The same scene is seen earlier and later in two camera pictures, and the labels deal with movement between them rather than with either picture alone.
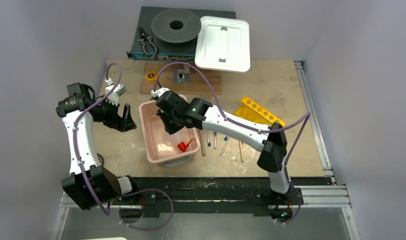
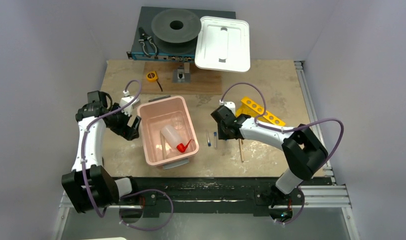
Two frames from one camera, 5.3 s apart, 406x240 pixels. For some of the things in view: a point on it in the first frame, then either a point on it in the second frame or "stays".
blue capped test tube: [209, 143] stays
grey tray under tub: [176, 161] stays
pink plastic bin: [183, 147] -> [153, 116]
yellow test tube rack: [249, 109] stays
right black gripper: [169, 118] -> [223, 122]
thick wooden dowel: [203, 143] -> [163, 146]
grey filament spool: [176, 31] stays
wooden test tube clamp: [241, 150] stays
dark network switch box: [146, 17] stays
